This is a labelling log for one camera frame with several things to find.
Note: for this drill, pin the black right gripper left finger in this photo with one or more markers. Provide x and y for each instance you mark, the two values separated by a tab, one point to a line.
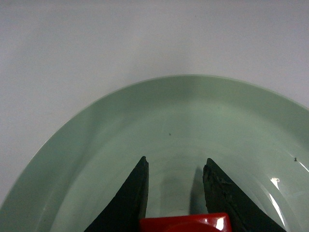
128	206

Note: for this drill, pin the light green plate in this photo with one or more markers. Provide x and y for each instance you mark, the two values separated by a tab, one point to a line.
259	138

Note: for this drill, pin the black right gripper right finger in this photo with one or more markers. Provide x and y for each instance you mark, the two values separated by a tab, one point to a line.
222	195

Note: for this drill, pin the red toy block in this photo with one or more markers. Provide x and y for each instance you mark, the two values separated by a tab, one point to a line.
217	222

